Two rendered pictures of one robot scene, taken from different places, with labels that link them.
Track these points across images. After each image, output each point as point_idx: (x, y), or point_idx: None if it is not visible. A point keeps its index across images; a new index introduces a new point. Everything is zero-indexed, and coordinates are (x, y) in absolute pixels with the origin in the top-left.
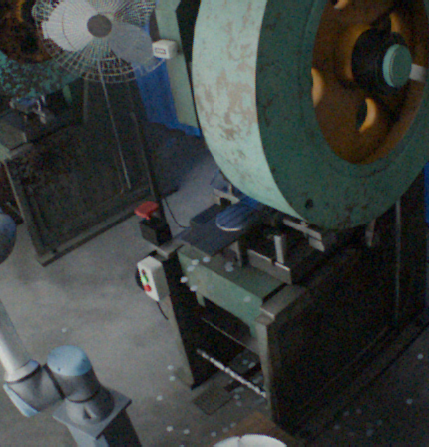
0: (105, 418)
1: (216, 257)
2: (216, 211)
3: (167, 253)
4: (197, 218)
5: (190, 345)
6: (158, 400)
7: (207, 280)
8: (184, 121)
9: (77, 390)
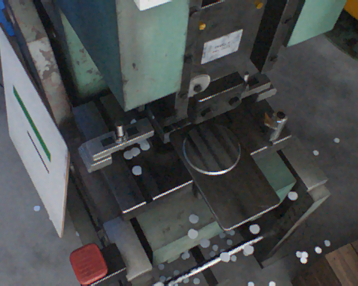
0: None
1: (195, 205)
2: (124, 171)
3: (151, 266)
4: (126, 200)
5: None
6: None
7: (203, 233)
8: (144, 100)
9: None
